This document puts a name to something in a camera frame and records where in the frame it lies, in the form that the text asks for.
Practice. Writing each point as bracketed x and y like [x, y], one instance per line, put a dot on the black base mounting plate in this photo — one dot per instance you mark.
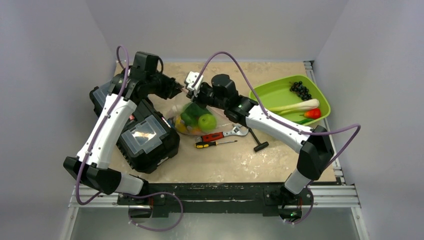
[270, 199]

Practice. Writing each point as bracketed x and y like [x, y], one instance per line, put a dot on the black toolbox far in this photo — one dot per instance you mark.
[98, 97]

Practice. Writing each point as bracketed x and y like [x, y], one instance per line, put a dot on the orange tangerine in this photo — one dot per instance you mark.
[196, 131]

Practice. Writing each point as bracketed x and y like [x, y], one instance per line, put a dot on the clear zip top bag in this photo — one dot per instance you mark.
[175, 107]

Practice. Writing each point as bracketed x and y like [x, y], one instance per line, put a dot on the yellow lemon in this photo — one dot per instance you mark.
[180, 126]

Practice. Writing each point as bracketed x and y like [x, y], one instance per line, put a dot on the yellow black screwdriver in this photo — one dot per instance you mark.
[207, 144]

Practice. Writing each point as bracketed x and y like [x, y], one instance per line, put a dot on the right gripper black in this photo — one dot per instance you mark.
[195, 96]

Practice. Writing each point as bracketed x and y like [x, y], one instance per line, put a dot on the bok choy green white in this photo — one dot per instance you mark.
[191, 113]

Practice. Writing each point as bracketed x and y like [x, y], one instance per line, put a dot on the celery stalk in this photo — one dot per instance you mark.
[297, 107]

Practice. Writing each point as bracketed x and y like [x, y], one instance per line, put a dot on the black toolbox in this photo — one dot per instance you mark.
[146, 143]
[98, 97]

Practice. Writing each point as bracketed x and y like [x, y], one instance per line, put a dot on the green apple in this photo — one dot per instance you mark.
[207, 122]

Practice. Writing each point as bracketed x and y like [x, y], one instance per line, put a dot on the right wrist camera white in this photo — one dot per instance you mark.
[193, 82]

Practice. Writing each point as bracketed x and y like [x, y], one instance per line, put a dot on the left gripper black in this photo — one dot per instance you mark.
[172, 89]

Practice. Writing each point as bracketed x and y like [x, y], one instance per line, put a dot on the black toolbox near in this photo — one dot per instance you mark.
[146, 143]

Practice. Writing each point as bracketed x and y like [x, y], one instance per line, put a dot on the green plastic basin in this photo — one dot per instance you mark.
[277, 93]

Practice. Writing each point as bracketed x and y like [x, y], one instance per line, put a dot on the red handled adjustable wrench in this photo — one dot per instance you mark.
[237, 130]

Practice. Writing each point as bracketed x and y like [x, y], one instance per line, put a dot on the dark grapes bunch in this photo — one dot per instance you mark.
[301, 91]

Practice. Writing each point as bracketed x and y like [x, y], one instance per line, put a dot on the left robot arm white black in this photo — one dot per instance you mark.
[125, 92]

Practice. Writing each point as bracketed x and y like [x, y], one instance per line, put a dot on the green chili pepper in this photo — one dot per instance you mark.
[304, 121]

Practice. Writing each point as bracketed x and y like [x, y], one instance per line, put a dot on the black hammer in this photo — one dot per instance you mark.
[259, 145]

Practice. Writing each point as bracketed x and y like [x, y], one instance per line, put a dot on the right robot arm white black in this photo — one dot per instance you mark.
[313, 145]

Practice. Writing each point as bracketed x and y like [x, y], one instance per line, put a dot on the red tomato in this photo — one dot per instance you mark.
[313, 114]

